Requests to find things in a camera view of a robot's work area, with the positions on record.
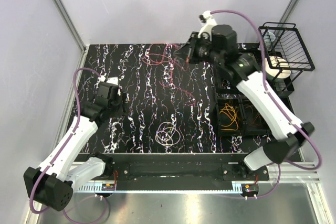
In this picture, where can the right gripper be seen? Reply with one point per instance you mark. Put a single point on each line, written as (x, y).
(189, 49)

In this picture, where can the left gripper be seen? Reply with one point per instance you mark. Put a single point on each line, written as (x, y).
(124, 108)

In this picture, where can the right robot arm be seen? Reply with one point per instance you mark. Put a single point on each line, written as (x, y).
(242, 71)

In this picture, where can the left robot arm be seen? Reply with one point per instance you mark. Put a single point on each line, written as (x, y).
(53, 182)

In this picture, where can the black marble pattern mat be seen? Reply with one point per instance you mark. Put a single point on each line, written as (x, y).
(172, 104)

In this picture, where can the black tray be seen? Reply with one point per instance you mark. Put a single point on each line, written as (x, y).
(222, 86)

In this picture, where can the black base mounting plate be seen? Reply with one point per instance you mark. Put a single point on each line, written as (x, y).
(224, 166)

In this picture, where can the black bin left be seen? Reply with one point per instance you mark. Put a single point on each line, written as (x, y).
(229, 117)

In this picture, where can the black bin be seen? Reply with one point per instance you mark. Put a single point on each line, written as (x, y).
(254, 122)
(229, 117)

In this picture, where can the white cup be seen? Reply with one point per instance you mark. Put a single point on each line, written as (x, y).
(269, 39)

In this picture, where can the white plate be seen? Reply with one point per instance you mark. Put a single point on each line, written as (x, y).
(281, 71)

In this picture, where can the black bin middle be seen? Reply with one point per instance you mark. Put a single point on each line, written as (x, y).
(254, 122)

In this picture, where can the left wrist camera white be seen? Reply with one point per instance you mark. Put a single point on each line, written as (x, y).
(108, 84)

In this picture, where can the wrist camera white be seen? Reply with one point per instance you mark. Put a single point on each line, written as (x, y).
(108, 84)
(208, 22)

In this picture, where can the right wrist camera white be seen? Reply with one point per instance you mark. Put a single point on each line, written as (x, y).
(208, 22)

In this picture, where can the black wire dish rack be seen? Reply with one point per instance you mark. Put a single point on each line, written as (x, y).
(290, 46)

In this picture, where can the left aluminium frame post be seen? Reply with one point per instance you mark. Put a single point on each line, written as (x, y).
(70, 25)

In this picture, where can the aluminium rail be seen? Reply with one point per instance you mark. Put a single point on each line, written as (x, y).
(283, 174)

